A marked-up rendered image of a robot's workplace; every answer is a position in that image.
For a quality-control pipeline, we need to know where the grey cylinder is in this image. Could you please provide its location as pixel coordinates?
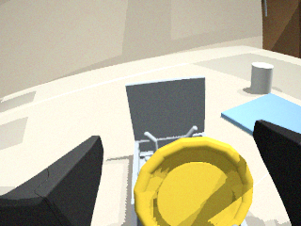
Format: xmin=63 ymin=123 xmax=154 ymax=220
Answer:
xmin=249 ymin=61 xmax=274 ymax=95

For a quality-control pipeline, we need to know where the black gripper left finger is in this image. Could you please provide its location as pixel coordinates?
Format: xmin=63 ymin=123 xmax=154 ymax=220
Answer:
xmin=0 ymin=136 xmax=104 ymax=226

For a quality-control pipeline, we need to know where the yellow plate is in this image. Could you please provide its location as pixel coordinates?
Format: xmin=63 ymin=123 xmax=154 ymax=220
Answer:
xmin=133 ymin=137 xmax=253 ymax=226

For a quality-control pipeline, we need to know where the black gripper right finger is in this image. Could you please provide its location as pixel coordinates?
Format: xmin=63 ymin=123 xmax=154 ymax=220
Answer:
xmin=253 ymin=120 xmax=301 ymax=226

